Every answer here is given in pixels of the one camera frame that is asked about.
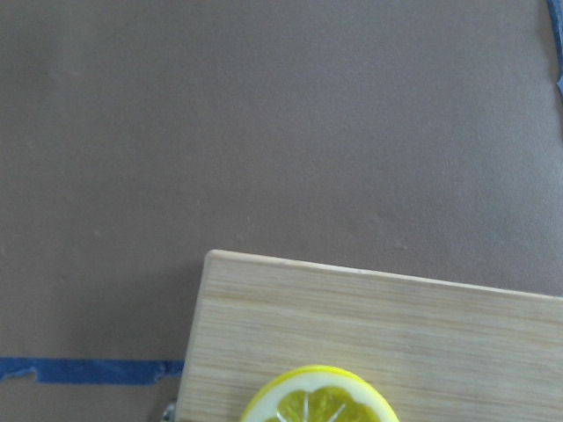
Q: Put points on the yellow lemon half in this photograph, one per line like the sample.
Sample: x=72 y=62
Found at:
x=318 y=393

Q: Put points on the bamboo cutting board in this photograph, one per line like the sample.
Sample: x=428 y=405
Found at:
x=436 y=350

